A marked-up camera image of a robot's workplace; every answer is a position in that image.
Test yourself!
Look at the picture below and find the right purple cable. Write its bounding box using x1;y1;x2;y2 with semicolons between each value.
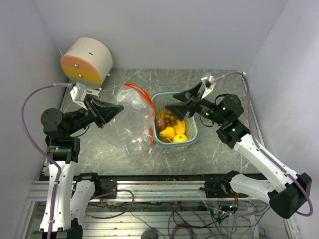
199;71;314;217

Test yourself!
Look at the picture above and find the blue green plastic basket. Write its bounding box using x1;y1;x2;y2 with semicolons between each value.
151;91;198;153

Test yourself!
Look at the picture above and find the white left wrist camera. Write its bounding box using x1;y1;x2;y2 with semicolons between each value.
70;83;87;106

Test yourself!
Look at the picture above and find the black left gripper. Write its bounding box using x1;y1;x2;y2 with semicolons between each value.
66;93;123;134

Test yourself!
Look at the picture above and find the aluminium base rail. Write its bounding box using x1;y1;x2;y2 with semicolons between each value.
27;179;275;202

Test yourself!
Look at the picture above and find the brown kiwi fruit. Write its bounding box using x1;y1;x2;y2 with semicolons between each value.
160;137;172;143

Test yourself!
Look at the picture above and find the round white drawer box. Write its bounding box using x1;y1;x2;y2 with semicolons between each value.
60;37;113;89

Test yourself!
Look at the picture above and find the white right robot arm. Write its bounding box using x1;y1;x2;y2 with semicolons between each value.
165;83;312;219

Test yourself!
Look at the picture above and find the purple cable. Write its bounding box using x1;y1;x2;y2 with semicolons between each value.
199;71;314;217
21;83;135;239

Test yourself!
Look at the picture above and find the yellow mango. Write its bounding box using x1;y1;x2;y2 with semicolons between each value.
173;120;186;134

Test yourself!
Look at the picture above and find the brown longan bunch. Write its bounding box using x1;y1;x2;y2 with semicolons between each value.
165;111;177;126

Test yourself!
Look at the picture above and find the clear zip top bag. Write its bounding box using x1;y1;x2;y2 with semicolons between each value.
106;83;156;156

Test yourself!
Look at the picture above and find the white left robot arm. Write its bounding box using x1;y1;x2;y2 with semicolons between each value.
30;96;124;239

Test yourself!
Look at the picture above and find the small white metal block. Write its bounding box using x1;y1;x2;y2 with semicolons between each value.
87;89;101;97

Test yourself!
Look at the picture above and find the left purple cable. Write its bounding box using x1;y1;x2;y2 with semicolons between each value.
21;83;135;239

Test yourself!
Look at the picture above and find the yellow pear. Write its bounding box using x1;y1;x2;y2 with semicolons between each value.
159;126;176;140

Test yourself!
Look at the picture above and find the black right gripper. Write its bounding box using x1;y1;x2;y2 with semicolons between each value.
165;82;226;126

